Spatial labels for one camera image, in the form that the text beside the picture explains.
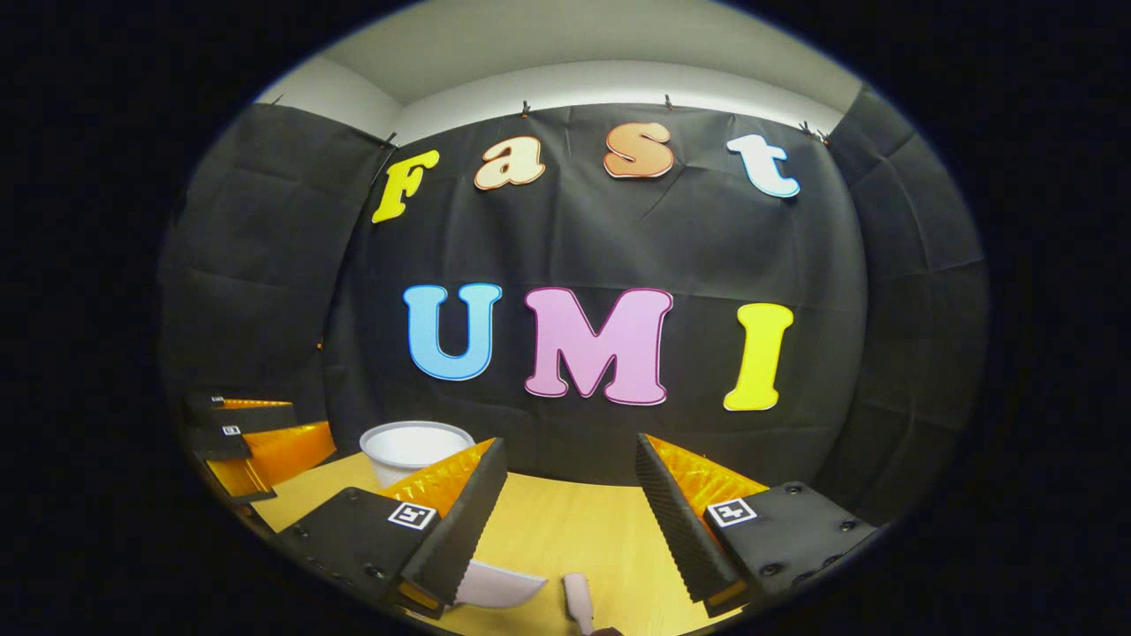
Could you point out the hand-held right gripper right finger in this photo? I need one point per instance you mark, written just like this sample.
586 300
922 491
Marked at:
676 530

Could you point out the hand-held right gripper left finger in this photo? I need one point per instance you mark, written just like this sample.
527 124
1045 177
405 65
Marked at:
464 530

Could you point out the white ribbed garbage bin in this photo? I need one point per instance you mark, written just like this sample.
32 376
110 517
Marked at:
411 446

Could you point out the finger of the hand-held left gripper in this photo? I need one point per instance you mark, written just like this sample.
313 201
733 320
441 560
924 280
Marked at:
256 417
221 444

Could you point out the pink plastic dustpan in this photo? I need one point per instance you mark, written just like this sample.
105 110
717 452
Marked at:
499 585

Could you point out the wooden desktop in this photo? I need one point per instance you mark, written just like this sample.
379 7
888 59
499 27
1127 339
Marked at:
574 530

